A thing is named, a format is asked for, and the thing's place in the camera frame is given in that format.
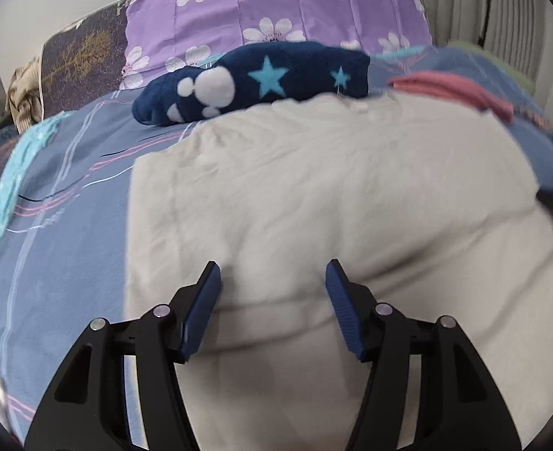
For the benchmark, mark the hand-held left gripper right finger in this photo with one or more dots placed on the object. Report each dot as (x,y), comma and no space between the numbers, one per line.
(344,310)

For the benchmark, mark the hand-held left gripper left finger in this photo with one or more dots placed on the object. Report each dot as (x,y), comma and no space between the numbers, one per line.
(203,310)

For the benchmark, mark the white shirt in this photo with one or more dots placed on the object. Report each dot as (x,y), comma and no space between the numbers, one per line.
(304,188)

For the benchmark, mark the green mattress edge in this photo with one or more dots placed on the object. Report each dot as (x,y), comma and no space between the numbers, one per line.
(506,68)

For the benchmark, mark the pink folded garment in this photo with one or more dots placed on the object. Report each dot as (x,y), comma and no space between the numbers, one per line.
(445,85)

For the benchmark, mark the blue plaid bedsheet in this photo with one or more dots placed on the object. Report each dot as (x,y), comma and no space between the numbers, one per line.
(70,188)

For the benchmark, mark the grey-white curtain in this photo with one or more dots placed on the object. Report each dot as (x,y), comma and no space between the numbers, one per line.
(516,23)

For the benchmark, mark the black floor lamp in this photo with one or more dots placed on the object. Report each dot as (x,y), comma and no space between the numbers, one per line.
(487,9)

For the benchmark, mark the navy star fleece garment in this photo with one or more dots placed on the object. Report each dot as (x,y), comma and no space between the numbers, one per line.
(304,63)

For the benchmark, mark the dark tree-print pillow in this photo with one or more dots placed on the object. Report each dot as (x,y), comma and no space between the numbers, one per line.
(84,65)

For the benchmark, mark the beige crumpled cloth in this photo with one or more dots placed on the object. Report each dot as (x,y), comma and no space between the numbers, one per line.
(25,94)

